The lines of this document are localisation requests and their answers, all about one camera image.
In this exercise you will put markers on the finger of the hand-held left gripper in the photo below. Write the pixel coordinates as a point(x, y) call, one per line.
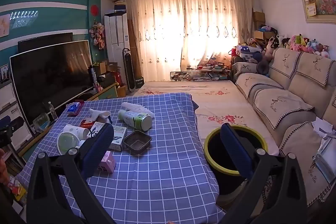
point(9, 123)
point(5, 138)

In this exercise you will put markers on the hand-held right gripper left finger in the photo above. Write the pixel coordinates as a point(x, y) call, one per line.
point(97, 150)

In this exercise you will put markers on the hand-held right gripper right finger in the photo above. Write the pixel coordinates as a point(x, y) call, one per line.
point(236, 150)

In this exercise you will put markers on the small pink box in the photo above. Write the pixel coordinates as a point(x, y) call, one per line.
point(109, 162)

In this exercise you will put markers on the white box with blue flowers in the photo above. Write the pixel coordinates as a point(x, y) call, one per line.
point(95, 129)

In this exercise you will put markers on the black yellow-rimmed trash bin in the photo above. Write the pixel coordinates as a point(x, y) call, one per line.
point(213, 151)

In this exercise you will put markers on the white box with green plants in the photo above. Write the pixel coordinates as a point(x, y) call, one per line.
point(118, 138)

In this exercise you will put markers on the red snack wrapper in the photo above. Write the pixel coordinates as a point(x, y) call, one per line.
point(85, 124)

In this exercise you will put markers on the white tissue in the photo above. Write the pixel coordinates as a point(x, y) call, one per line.
point(95, 115)

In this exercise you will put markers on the black plastic food tray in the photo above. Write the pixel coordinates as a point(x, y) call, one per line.
point(136, 144)

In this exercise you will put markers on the green white cylindrical can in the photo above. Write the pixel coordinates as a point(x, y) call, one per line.
point(136, 120)

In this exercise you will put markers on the white drawer unit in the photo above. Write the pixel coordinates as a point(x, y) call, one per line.
point(10, 100)

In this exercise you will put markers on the clear glass container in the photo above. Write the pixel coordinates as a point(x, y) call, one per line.
point(41, 123)

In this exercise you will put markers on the clear water bottle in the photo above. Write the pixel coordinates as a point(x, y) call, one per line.
point(53, 112)

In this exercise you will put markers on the blue tissue pack on red box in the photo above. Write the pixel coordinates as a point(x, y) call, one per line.
point(81, 106)

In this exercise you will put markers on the blue tissue packet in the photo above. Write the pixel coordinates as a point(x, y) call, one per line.
point(73, 108)

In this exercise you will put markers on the floral bed sheet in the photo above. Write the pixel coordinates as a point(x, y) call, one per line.
point(215, 106)

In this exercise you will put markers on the pile of colourful books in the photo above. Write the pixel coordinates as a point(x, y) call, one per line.
point(17, 188)

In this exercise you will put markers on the green yellow television cabinet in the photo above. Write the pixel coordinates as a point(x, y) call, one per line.
point(107, 92)

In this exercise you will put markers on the tan storage basket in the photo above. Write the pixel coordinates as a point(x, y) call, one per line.
point(121, 92)

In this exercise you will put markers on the large black television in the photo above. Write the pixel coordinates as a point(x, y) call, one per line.
point(52, 77)

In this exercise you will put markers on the blue checked tablecloth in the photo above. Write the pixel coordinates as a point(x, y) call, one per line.
point(157, 174)

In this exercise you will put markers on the black white tall box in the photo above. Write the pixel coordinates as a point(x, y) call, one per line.
point(93, 77)

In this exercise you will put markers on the beige sofa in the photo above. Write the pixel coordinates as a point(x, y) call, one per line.
point(288, 98)

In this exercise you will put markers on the red fire extinguisher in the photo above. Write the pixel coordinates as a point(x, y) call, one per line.
point(120, 78)

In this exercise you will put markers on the dark green box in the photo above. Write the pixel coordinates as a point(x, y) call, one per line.
point(139, 83)

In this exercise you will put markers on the open cardboard box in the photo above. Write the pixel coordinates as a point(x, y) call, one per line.
point(111, 67)

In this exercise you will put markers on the cluttered glass coffee table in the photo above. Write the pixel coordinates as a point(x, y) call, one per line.
point(199, 74)

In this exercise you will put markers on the smaller black television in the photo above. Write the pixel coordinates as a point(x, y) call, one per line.
point(39, 41)

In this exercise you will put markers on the black tower fan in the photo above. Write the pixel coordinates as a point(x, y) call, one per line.
point(128, 66)

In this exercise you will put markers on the white loose papers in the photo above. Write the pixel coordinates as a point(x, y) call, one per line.
point(323, 127)

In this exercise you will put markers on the clear plastic folder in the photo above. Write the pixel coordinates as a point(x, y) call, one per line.
point(326, 161)

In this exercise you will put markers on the blue star-print bag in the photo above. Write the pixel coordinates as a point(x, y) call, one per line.
point(246, 50)

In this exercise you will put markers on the hanging flower decoration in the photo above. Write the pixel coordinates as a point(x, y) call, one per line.
point(97, 35)

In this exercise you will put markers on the white standing air conditioner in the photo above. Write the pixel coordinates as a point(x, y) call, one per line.
point(116, 35)

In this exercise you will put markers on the row of plush toys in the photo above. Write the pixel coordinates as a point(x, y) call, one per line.
point(296, 43)

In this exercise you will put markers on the cream embroidered curtains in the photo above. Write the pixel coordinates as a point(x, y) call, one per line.
point(197, 29)

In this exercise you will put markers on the stack of cardboard boxes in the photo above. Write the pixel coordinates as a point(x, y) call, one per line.
point(258, 19)

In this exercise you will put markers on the dark blue box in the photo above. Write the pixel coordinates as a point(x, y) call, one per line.
point(120, 7)

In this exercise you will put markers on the pink wall poster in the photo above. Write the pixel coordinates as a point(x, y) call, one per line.
point(4, 26)

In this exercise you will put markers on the red round wall sticker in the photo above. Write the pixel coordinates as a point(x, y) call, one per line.
point(94, 9)

